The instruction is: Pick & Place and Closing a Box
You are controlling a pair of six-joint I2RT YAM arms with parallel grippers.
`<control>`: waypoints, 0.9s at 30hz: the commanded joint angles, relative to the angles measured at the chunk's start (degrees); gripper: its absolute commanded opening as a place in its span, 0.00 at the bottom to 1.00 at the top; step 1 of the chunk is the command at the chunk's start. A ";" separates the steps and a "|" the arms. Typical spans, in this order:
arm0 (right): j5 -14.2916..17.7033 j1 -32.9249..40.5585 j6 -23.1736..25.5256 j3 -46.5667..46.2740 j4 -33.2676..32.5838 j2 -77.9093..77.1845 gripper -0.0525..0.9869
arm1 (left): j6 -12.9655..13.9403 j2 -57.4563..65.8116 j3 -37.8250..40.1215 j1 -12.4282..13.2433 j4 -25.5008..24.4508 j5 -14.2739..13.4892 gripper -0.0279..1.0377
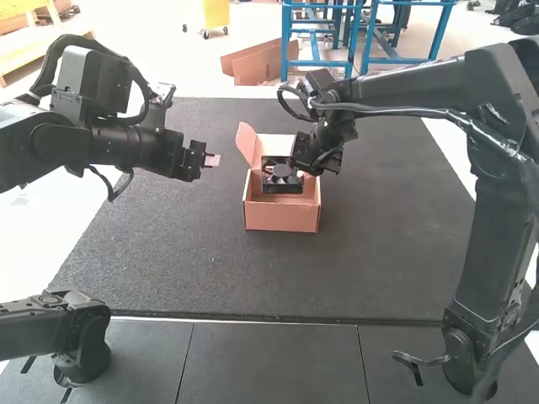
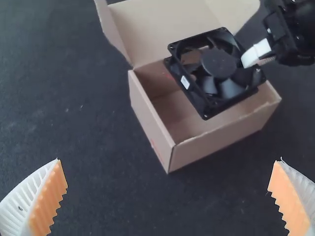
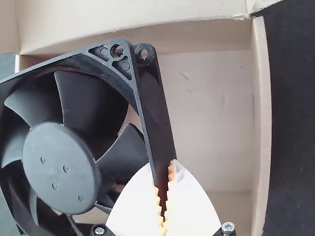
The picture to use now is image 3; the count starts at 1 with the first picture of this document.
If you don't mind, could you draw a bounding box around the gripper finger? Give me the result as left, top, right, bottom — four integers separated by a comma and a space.
162, 158, 238, 236
90, 161, 168, 236

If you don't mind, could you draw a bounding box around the black square fan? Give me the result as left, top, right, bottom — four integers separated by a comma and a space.
0, 37, 178, 236

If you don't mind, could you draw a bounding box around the cardboard box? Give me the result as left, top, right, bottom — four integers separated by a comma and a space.
0, 0, 289, 236

